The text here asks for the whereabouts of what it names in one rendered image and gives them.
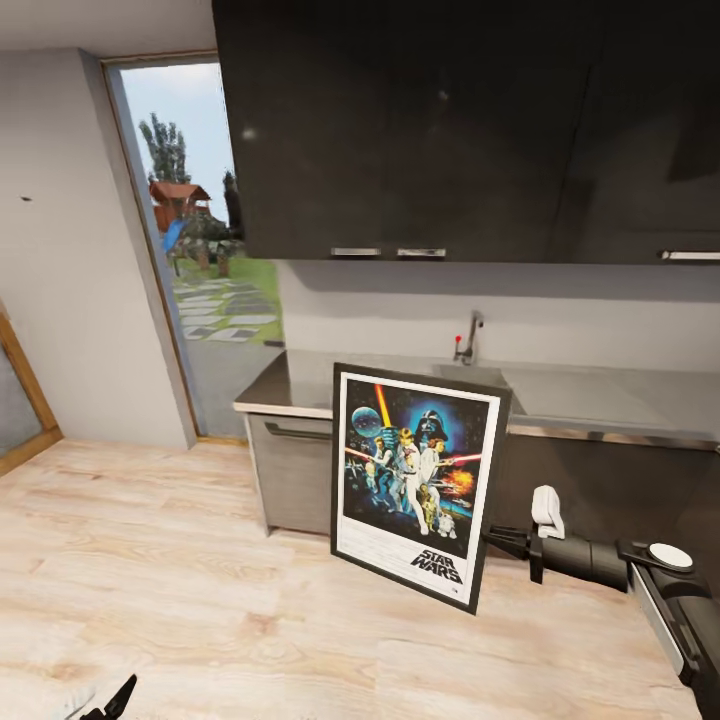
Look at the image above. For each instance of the cabinet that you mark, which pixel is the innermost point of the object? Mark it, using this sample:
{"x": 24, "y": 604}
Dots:
{"x": 402, "y": 130}
{"x": 642, "y": 181}

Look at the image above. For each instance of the dishwasher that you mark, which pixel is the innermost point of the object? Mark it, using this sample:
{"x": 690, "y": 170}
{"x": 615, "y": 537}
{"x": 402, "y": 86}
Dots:
{"x": 294, "y": 460}

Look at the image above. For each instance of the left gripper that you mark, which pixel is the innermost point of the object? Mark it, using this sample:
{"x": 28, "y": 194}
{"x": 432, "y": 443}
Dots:
{"x": 115, "y": 708}

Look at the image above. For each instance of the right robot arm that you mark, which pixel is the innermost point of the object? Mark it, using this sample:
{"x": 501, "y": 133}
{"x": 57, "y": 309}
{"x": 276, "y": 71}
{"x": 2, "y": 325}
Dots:
{"x": 672, "y": 591}

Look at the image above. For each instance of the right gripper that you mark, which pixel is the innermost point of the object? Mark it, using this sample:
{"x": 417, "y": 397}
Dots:
{"x": 571, "y": 555}

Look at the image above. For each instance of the poster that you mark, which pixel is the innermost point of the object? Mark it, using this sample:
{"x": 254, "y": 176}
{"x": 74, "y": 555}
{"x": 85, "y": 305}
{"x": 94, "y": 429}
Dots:
{"x": 415, "y": 467}

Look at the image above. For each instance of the fixed window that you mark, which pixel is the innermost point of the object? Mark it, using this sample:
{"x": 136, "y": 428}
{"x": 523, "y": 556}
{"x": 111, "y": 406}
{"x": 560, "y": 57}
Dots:
{"x": 223, "y": 310}

